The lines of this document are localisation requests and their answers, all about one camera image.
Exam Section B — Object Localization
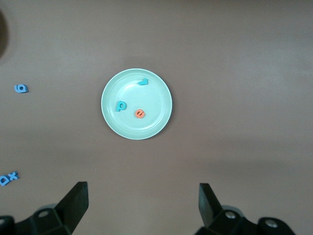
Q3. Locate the teal foam letter p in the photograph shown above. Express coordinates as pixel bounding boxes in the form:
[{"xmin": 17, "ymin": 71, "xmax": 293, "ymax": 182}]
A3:
[{"xmin": 114, "ymin": 100, "xmax": 127, "ymax": 113}]

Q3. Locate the blue foam digit six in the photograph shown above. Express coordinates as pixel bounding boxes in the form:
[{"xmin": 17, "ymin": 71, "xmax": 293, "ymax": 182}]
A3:
[{"xmin": 14, "ymin": 84, "xmax": 29, "ymax": 94}]

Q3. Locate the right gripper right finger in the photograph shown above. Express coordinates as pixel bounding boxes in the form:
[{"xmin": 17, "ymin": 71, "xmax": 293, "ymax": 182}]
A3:
[{"xmin": 195, "ymin": 183, "xmax": 295, "ymax": 235}]

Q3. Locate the light green plate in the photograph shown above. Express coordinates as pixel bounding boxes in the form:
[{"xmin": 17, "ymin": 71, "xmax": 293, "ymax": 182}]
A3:
[{"xmin": 101, "ymin": 68, "xmax": 173, "ymax": 141}]

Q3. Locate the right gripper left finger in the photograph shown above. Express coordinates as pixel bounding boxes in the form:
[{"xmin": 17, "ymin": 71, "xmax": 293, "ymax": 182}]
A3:
[{"xmin": 0, "ymin": 181, "xmax": 89, "ymax": 235}]

